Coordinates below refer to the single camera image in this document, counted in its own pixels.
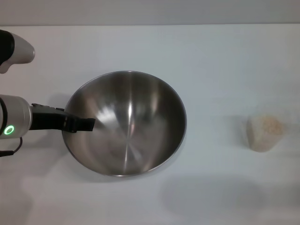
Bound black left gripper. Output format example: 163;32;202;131
31;103;96;134

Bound stainless steel bowl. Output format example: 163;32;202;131
61;70;188;177

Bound clear plastic measuring cup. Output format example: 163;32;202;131
246;110;290;152

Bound white rice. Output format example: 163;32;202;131
247;114;285;152

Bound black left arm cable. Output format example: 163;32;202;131
0;137;23;158

